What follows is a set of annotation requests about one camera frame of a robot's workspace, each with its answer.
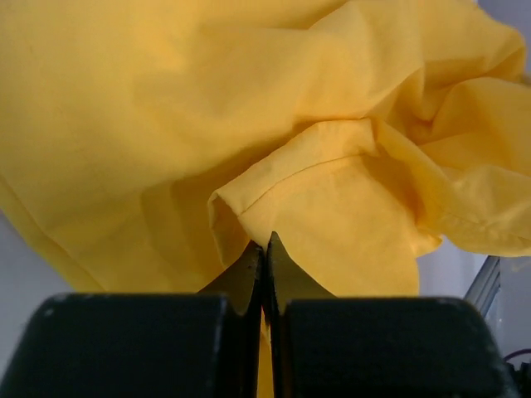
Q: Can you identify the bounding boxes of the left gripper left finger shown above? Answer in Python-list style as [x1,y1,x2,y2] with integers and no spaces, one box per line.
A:
[1,244,263,397]

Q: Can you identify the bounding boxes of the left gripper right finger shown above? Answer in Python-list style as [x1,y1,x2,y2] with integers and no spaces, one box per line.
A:
[265,234,519,397]

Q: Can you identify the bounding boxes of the yellow fabric shorts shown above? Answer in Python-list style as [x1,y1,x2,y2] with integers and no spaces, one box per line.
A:
[1,1,530,397]

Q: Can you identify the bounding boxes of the right aluminium corner post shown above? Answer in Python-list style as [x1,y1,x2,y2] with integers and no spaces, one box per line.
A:
[464,256,500,314]

